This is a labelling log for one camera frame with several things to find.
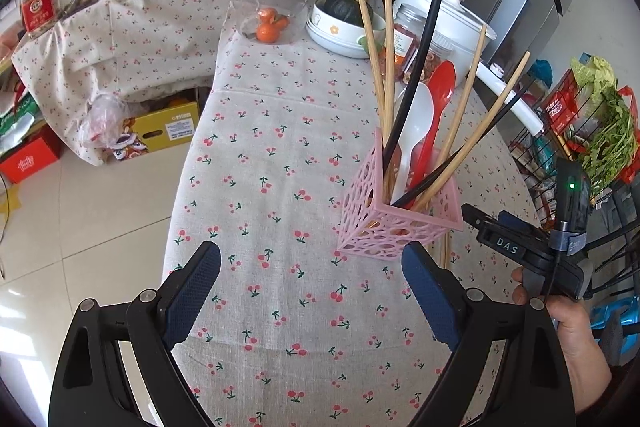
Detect teal packet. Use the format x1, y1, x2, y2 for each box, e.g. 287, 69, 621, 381
530, 59, 553, 88

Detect teal plastic object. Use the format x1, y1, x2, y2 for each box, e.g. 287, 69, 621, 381
590, 297, 640, 333

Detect light green cabbage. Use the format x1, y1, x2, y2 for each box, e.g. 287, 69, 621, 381
570, 54, 618, 108

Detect glass jar with wooden lid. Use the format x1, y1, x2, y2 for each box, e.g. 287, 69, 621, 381
232, 0, 310, 45

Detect white printed bowl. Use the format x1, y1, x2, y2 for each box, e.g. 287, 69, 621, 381
305, 14, 388, 60
312, 0, 388, 40

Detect brown chopstick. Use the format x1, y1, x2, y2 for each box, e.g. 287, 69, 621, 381
436, 232, 453, 273

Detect dark green squash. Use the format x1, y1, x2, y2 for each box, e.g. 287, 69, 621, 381
322, 0, 373, 26

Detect white plastic spoon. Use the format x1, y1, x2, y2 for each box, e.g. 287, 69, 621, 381
390, 82, 435, 208

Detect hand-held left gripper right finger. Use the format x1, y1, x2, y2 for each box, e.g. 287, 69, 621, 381
401, 242, 583, 427

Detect person's right forearm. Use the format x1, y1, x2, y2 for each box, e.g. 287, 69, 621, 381
562, 354, 615, 415

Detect black wire rack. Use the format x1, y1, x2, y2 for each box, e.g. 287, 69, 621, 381
507, 57, 640, 308

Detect green white bag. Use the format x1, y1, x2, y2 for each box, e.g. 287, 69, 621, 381
0, 97, 46, 148

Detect red plastic spoon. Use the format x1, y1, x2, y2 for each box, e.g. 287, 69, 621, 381
410, 60, 457, 188

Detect white pot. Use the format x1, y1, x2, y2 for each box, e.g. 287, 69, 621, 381
392, 0, 498, 80

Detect red box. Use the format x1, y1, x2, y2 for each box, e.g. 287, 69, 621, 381
0, 139, 63, 185

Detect plastic jar of dried fruit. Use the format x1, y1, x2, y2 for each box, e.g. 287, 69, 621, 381
402, 32, 453, 82

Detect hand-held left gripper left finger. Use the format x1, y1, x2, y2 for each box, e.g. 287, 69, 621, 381
47, 241, 222, 427

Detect person's right hand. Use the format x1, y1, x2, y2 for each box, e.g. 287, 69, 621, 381
512, 267, 613, 360

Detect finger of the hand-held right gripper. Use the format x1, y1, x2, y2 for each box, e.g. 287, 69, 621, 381
497, 210, 551, 240
461, 203, 501, 232

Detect pink perforated plastic basket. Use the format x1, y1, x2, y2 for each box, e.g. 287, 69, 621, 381
336, 128, 463, 264

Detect red plastic bag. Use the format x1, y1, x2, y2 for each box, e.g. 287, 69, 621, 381
617, 87, 640, 182

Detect yellow cardboard box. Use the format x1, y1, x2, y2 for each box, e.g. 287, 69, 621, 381
107, 99, 201, 160

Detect red label jar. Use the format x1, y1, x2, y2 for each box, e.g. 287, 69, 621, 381
20, 0, 68, 38

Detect red packet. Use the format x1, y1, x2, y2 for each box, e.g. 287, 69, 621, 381
542, 69, 581, 135

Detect black chopstick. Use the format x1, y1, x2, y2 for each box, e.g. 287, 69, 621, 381
392, 79, 533, 208
382, 0, 452, 172

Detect glass spice jars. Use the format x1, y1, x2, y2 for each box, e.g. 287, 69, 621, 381
392, 3, 436, 82

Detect clear plastic bag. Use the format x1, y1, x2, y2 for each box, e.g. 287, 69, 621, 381
80, 94, 130, 152

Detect green leafy herbs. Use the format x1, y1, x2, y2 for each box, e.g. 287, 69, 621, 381
582, 92, 638, 188

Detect cherry print tablecloth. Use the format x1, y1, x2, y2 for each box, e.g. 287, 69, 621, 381
160, 0, 546, 427
12, 0, 241, 165

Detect white plastic handle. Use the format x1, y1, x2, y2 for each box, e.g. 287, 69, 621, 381
475, 62, 543, 135

